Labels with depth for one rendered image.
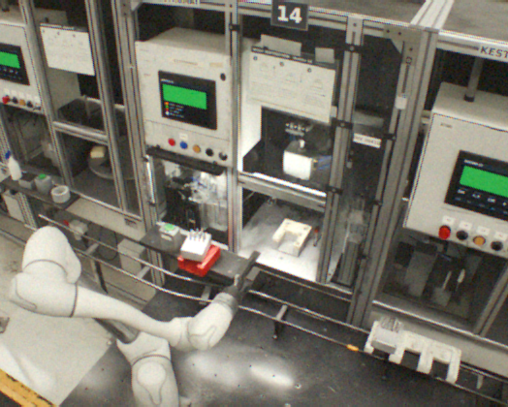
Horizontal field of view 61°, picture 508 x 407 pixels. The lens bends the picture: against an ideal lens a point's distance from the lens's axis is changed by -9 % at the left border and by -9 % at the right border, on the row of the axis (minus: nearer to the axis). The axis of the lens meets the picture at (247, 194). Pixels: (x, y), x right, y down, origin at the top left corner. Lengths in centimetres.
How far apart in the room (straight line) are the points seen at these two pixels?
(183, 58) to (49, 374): 203
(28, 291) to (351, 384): 131
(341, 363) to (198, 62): 135
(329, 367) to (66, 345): 170
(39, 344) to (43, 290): 180
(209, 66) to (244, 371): 122
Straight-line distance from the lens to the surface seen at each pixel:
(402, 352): 191
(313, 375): 202
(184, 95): 176
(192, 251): 199
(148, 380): 170
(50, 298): 136
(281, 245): 216
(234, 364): 202
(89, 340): 306
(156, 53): 180
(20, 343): 320
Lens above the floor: 239
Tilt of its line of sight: 37 degrees down
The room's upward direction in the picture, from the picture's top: 1 degrees clockwise
